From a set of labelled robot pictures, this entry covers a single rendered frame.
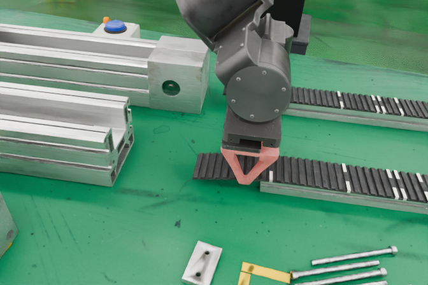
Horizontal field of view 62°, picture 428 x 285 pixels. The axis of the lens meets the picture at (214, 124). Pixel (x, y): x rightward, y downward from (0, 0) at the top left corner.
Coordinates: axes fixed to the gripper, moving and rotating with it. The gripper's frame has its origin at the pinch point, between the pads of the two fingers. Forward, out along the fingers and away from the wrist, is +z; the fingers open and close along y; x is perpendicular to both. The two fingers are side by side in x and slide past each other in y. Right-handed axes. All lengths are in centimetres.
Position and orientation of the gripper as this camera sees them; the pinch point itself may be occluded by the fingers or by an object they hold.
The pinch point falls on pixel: (246, 165)
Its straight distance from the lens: 49.6
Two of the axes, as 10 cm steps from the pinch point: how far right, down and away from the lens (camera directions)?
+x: 9.9, 1.2, -0.7
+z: -0.6, 8.0, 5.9
